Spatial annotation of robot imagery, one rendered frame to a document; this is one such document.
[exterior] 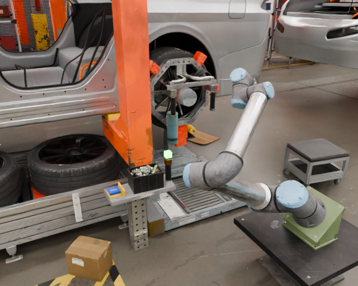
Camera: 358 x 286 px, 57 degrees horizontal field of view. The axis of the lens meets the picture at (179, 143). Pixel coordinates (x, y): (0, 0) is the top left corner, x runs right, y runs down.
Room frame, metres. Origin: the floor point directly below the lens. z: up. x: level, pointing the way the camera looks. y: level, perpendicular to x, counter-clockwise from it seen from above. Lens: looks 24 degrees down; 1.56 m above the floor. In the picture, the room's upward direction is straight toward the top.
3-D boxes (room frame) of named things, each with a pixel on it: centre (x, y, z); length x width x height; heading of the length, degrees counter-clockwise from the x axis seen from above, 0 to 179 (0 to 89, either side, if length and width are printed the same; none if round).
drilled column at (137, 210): (1.80, 0.27, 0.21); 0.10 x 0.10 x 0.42; 27
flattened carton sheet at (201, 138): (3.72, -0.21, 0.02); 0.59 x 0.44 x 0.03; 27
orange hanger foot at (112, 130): (2.34, 0.44, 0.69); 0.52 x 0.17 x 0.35; 27
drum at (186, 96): (2.54, -0.04, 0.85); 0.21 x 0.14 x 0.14; 27
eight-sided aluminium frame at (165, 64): (2.60, 0.00, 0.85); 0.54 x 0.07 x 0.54; 117
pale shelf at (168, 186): (1.81, 0.25, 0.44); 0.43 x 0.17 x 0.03; 117
